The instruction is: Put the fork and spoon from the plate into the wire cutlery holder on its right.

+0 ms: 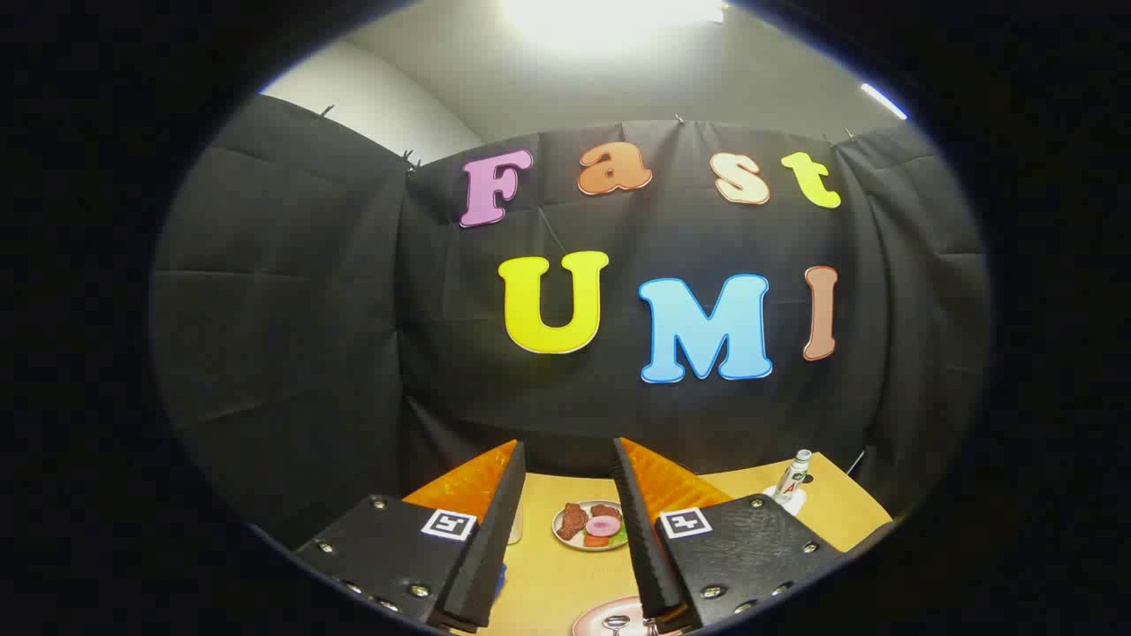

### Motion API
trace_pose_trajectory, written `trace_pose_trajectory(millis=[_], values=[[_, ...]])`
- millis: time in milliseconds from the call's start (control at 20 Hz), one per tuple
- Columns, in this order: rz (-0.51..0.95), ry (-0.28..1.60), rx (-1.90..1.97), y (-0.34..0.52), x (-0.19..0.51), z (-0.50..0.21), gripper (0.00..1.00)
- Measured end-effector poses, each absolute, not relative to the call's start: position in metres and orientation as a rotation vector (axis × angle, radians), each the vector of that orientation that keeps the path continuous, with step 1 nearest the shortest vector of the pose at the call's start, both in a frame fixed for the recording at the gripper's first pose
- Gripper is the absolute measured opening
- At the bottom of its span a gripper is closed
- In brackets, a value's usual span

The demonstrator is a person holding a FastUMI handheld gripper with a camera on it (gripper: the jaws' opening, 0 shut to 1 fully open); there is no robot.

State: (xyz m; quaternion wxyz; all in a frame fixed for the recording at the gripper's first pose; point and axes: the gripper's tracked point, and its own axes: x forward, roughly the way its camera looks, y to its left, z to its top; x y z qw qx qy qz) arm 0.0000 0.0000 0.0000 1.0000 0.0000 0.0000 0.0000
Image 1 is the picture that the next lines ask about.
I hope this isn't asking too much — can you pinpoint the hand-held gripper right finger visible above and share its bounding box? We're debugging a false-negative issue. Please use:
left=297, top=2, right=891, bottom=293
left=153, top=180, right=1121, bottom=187
left=612, top=436, right=845, bottom=632

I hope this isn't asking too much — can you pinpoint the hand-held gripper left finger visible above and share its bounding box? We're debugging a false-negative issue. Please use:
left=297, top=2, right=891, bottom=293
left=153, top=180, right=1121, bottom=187
left=294, top=439, right=528, bottom=634

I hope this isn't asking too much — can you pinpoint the grey food plate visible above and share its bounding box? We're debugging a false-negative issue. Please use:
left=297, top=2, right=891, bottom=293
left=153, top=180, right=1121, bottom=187
left=551, top=500, right=630, bottom=552

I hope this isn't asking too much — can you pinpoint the pink oval plate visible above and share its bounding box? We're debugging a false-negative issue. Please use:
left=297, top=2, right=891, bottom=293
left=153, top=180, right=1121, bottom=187
left=571, top=595, right=659, bottom=636

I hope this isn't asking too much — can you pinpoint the white drink bottle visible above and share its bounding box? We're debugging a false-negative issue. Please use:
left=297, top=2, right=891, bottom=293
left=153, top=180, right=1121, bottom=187
left=774, top=449, right=812, bottom=504

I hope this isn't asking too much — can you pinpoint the ceiling strip light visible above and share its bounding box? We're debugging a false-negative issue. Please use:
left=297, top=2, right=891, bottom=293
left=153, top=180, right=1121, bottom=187
left=862, top=82, right=909, bottom=121

